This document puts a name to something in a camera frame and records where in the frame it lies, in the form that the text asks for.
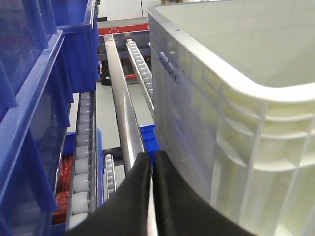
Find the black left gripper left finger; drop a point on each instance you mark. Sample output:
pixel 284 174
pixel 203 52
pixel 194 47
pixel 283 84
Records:
pixel 125 212

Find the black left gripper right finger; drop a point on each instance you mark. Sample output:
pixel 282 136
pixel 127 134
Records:
pixel 180 211

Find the white plastic tote bin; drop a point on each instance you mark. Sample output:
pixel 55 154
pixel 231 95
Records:
pixel 234 103

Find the red packets in bin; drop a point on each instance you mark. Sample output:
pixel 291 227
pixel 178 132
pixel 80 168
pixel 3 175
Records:
pixel 59 216

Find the blue bin near left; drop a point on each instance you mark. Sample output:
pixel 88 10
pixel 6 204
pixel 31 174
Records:
pixel 31 140

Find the blue bin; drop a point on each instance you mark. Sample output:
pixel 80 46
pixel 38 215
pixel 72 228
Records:
pixel 31 140
pixel 26 27

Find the blue bin far left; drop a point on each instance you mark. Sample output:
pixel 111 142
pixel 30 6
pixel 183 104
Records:
pixel 26 27

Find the white roller track left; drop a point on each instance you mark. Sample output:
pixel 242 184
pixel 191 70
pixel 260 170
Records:
pixel 82 199

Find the white roller track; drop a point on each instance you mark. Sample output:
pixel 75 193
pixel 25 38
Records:
pixel 82 199
pixel 143 73

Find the white roller track right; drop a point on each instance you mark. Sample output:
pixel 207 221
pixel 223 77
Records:
pixel 143 73

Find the metal shelf divider rail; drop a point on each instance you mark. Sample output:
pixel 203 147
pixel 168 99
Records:
pixel 129 133

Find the red metal cart frame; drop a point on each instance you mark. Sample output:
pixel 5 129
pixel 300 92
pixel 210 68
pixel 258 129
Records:
pixel 123 29

